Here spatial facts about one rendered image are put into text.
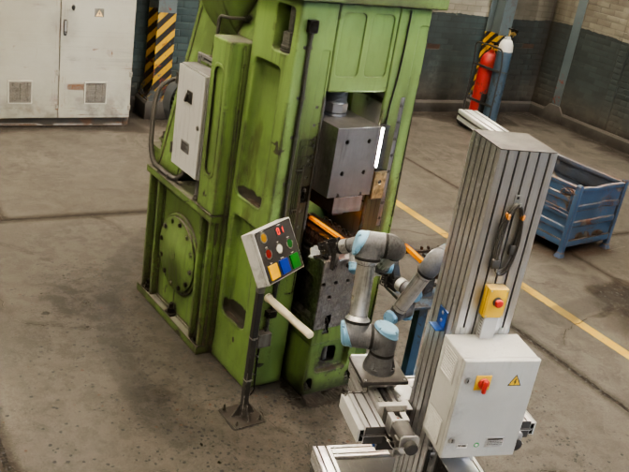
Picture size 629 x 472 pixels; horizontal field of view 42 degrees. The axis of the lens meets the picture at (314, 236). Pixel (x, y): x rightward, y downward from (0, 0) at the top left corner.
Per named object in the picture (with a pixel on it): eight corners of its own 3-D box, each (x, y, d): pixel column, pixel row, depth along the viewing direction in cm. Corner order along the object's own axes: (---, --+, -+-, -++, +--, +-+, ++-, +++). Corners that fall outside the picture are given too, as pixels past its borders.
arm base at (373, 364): (399, 376, 379) (402, 359, 375) (368, 377, 374) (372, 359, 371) (387, 359, 392) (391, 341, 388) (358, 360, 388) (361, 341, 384)
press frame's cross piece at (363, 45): (386, 92, 461) (402, 6, 443) (327, 93, 438) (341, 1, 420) (341, 72, 493) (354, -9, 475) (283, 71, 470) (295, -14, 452)
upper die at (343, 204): (359, 211, 468) (362, 195, 464) (331, 213, 456) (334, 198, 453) (318, 184, 498) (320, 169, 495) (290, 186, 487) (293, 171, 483)
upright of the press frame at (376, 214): (365, 361, 547) (437, 8, 458) (333, 368, 532) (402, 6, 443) (328, 329, 579) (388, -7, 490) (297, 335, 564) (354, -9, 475)
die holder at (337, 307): (364, 320, 499) (377, 254, 482) (313, 331, 477) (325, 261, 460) (313, 279, 540) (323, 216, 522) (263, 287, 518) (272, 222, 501)
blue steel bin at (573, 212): (609, 248, 814) (631, 180, 787) (559, 259, 768) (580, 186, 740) (518, 203, 899) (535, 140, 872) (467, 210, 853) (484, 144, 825)
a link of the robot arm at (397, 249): (414, 233, 366) (391, 257, 414) (389, 230, 366) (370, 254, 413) (412, 258, 364) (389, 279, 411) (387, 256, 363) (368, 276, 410)
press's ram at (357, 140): (381, 193, 472) (394, 125, 456) (327, 199, 450) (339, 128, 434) (339, 168, 502) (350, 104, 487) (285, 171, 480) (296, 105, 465)
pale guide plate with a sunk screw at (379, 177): (382, 198, 491) (387, 171, 484) (371, 199, 486) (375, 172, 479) (380, 197, 492) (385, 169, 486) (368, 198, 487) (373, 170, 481)
